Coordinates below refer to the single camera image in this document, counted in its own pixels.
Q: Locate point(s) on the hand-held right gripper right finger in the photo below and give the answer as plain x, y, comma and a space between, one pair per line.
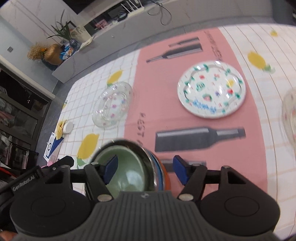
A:
180, 170

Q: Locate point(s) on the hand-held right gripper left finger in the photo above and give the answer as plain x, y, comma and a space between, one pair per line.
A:
111, 168

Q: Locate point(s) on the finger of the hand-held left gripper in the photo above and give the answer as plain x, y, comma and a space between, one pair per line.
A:
64, 161

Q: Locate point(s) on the orange steel bowl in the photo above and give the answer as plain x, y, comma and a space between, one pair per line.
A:
167, 179

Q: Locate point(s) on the green ceramic bowl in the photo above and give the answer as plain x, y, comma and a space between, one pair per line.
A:
131, 171

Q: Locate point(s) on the blue steel bowl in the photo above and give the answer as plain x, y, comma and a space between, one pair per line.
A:
156, 172

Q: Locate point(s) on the small glass plate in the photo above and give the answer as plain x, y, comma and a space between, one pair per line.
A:
111, 106

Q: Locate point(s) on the white printed plate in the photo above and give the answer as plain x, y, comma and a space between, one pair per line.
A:
208, 92

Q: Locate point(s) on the large glass plate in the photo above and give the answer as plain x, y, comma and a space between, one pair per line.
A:
290, 115

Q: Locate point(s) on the blue and white box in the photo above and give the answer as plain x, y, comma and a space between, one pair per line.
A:
52, 148

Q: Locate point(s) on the banana peel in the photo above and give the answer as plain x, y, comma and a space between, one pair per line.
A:
60, 129

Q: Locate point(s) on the white cup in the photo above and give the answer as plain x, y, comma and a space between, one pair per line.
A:
68, 128

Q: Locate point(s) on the dark glass door cabinet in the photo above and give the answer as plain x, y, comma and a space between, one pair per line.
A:
20, 115

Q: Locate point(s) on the pink bottle print cloth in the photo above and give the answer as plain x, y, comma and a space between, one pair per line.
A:
161, 97

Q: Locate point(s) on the black vase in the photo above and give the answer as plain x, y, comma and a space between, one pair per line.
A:
49, 66

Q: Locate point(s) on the golden vase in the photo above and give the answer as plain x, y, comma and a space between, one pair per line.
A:
53, 54

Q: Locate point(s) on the blue snack packet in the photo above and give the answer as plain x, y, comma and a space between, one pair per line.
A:
68, 52

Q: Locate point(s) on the dried flower bunch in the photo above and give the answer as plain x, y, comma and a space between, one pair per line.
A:
34, 52

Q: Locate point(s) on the paper envelope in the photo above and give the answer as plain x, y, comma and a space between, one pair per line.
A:
86, 42

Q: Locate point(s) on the white elephant print bag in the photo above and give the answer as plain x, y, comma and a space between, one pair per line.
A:
81, 32

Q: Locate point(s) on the green plant in blue vase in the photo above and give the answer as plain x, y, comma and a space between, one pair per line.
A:
63, 31

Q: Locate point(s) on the pink photo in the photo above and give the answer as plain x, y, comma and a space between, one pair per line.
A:
101, 23

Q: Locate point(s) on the checkered lemon tablecloth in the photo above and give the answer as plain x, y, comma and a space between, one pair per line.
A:
277, 46

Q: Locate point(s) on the white router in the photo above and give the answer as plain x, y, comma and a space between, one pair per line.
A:
136, 11

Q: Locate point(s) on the wall switch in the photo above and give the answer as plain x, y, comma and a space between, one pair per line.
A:
9, 49

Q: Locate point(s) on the black photo frame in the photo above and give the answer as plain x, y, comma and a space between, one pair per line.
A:
70, 24

